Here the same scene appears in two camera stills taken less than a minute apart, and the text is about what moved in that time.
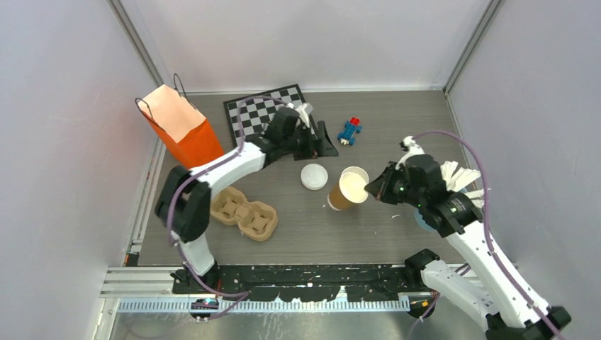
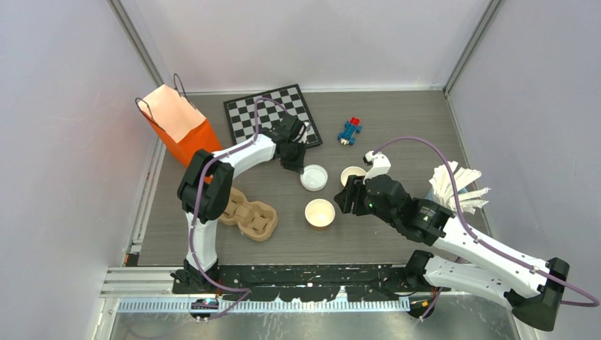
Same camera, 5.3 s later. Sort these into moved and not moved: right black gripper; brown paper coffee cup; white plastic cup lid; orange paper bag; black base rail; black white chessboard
Moved: right black gripper; brown paper coffee cup
Not moved: orange paper bag; black base rail; black white chessboard; white plastic cup lid
